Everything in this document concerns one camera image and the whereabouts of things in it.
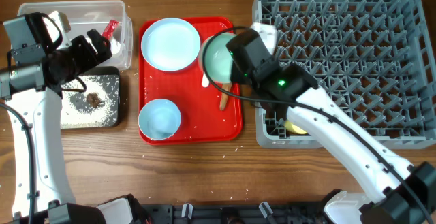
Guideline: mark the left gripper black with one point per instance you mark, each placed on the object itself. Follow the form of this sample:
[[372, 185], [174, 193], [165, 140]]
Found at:
[[90, 58]]

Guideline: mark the green bowl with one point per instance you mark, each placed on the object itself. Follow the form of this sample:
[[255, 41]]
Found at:
[[218, 60]]

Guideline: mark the yellow cup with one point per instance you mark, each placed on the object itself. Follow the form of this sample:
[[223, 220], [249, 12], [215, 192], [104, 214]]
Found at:
[[292, 128]]

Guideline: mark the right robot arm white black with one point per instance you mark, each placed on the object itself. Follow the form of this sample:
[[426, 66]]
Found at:
[[394, 191]]

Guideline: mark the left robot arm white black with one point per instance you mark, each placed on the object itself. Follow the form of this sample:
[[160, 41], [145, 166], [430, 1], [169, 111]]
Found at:
[[40, 62]]

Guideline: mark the crumpled white paper waste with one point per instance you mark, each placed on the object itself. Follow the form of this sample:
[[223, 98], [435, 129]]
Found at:
[[115, 46]]

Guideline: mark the red wrapper waste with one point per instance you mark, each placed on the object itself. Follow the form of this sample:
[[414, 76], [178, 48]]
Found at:
[[110, 29]]

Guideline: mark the grey dishwasher rack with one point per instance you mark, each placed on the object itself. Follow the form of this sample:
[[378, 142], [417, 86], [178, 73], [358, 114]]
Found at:
[[373, 57]]

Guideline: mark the rice grains pile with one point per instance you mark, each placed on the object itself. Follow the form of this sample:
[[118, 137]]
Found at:
[[92, 108]]

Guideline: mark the brown food scrap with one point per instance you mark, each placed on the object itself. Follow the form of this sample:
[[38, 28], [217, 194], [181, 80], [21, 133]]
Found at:
[[93, 100]]

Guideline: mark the clear plastic bin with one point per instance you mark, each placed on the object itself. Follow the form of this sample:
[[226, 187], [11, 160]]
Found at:
[[86, 15]]

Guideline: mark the black tray bin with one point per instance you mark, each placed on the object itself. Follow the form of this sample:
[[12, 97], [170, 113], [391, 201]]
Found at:
[[92, 98]]

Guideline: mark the large light blue plate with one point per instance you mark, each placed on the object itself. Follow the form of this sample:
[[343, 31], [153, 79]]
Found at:
[[170, 44]]

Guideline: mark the small light blue bowl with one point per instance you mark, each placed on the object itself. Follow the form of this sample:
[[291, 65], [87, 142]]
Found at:
[[159, 119]]

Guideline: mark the white plastic spoon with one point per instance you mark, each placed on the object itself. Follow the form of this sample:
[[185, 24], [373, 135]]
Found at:
[[205, 81]]

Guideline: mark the red serving tray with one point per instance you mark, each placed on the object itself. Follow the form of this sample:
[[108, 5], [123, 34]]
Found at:
[[201, 118]]

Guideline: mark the brown carrot-shaped food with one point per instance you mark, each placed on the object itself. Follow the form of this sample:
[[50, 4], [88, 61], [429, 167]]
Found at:
[[224, 97]]

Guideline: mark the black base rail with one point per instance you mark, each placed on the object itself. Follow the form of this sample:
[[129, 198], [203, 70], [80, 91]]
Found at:
[[290, 213]]

